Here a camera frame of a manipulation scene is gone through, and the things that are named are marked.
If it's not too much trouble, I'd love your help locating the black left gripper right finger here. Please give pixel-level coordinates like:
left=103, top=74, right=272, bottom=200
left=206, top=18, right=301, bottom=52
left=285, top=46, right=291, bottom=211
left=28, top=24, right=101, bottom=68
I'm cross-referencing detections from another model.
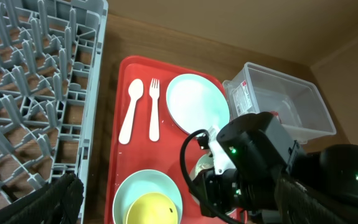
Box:
left=274, top=174, right=358, bottom=224

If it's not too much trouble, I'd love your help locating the light blue bowl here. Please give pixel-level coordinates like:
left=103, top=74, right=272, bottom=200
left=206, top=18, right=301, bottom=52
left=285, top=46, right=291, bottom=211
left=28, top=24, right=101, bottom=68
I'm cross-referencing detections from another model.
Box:
left=110, top=169, right=183, bottom=223

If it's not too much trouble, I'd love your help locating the yellow plastic cup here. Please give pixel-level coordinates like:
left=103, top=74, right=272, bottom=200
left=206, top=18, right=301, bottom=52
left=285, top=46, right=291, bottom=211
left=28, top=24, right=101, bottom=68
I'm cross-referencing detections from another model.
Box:
left=123, top=192, right=179, bottom=224

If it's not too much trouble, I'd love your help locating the white plastic spoon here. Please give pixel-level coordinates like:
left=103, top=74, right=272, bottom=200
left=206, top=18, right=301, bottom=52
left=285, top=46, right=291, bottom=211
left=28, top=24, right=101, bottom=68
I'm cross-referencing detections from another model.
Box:
left=118, top=78, right=144, bottom=144

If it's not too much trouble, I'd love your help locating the light green bowl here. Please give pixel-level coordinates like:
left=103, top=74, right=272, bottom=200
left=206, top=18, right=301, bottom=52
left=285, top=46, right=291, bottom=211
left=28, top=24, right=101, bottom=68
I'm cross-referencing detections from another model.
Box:
left=189, top=154, right=214, bottom=180

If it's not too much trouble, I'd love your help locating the light blue plate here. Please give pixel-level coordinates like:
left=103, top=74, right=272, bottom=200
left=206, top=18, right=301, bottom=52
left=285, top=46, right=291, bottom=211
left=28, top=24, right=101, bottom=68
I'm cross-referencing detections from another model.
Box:
left=166, top=73, right=230, bottom=134

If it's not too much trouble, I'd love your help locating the white plastic fork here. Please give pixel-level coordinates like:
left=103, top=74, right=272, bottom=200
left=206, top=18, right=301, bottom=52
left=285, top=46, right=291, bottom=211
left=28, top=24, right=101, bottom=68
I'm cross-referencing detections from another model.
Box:
left=149, top=78, right=159, bottom=142

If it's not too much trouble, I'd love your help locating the red plastic tray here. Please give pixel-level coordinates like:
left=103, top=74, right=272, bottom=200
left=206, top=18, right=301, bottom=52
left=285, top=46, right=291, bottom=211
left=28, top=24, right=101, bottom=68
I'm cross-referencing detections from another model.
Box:
left=104, top=56, right=221, bottom=223

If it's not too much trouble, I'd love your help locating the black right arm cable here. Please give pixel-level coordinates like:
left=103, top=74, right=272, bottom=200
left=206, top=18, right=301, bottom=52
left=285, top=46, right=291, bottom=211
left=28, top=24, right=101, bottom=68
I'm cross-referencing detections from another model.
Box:
left=179, top=129, right=245, bottom=224

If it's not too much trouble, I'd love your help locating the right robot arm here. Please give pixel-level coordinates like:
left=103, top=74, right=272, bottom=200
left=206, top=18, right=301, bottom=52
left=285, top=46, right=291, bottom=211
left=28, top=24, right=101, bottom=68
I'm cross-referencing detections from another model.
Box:
left=189, top=112, right=358, bottom=223

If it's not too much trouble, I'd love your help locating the red sauce packet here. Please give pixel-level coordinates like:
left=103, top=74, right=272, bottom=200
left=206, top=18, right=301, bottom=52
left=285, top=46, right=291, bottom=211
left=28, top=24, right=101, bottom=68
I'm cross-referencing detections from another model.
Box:
left=271, top=111, right=281, bottom=122

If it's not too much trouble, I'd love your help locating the clear plastic storage bin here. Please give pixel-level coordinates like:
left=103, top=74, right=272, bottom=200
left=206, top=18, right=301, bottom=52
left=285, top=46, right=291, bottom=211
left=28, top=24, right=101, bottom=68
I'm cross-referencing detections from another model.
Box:
left=222, top=62, right=337, bottom=144

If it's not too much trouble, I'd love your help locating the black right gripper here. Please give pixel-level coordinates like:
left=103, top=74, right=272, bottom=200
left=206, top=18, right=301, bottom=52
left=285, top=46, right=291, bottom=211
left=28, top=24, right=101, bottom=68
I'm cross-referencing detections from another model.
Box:
left=197, top=169, right=277, bottom=213

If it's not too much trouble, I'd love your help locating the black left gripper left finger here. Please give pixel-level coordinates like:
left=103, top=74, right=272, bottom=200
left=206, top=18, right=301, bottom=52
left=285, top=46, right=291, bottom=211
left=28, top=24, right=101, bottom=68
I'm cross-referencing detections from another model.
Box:
left=0, top=174, right=84, bottom=224

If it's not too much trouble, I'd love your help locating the grey plastic dishwasher rack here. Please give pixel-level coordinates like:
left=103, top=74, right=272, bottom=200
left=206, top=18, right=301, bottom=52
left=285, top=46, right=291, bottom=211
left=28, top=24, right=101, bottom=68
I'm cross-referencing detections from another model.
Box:
left=0, top=0, right=108, bottom=209

